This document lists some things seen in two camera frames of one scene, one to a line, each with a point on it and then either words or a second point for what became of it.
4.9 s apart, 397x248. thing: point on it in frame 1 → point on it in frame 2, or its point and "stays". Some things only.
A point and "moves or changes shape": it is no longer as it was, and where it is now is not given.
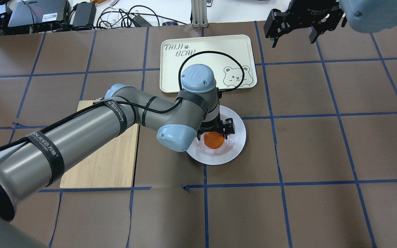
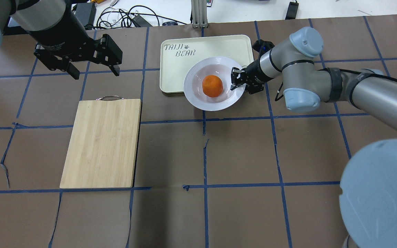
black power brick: (140, 22) stays
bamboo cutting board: (112, 165) stays
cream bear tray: (230, 57) stays
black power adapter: (85, 14) stays
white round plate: (231, 147) → (222, 66)
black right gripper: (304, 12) → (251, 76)
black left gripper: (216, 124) → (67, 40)
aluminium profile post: (199, 11) stays
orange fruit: (213, 140) moves or changes shape
